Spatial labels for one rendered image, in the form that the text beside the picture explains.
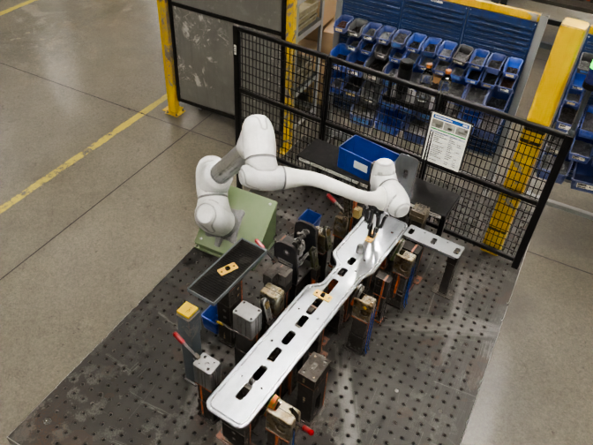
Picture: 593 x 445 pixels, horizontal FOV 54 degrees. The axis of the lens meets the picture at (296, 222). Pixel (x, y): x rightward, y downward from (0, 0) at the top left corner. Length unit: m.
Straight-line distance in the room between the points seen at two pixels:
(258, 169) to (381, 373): 1.07
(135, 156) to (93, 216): 0.80
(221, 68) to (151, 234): 1.59
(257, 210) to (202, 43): 2.35
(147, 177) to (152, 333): 2.26
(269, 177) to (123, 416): 1.16
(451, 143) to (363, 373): 1.23
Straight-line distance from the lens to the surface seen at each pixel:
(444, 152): 3.14
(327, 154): 3.35
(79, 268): 4.25
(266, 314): 2.47
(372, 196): 2.49
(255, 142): 2.44
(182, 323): 2.37
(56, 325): 3.96
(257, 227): 3.08
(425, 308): 3.05
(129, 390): 2.72
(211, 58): 5.16
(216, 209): 2.90
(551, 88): 2.89
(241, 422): 2.24
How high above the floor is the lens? 2.95
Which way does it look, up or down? 42 degrees down
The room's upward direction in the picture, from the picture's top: 4 degrees clockwise
